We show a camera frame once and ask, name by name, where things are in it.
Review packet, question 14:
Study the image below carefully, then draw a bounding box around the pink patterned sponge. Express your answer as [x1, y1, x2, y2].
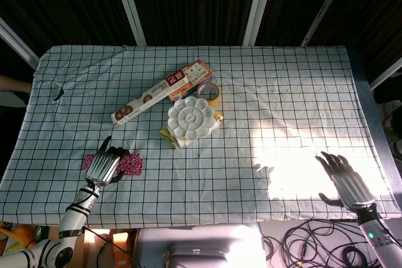
[83, 154, 97, 171]
[117, 153, 144, 176]

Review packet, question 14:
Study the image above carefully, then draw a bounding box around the yellow wrapped package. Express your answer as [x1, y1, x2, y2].
[160, 110, 224, 148]

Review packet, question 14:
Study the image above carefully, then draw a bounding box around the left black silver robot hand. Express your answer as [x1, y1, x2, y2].
[84, 136, 131, 189]

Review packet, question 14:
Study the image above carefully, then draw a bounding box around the brown packing tape roll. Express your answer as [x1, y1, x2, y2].
[196, 82, 222, 107]

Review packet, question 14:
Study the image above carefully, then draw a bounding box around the white black grid tablecloth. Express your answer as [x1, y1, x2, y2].
[0, 45, 402, 230]

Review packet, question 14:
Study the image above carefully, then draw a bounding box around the brown cardboard box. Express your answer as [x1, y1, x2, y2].
[83, 228, 139, 268]

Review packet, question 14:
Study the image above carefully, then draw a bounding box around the white metal frame post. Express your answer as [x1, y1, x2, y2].
[300, 0, 353, 46]
[110, 0, 148, 46]
[0, 17, 41, 70]
[242, 0, 278, 46]
[369, 56, 402, 90]

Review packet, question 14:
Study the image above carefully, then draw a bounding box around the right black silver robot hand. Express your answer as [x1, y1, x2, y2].
[315, 151, 376, 211]

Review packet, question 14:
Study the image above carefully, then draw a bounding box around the bare bystander forearm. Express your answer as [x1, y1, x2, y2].
[0, 75, 33, 94]

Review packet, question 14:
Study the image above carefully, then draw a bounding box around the orange blue flat box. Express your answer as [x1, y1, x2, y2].
[168, 58, 214, 102]

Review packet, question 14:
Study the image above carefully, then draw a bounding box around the white flower paint palette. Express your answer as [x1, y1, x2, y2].
[166, 96, 215, 141]

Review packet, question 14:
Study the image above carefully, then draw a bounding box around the long white cookie box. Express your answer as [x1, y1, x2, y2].
[111, 68, 192, 126]

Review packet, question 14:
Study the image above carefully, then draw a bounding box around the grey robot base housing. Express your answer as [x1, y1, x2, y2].
[137, 225, 266, 268]

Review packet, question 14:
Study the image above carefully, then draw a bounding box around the black cable tangle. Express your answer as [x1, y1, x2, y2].
[263, 217, 402, 268]

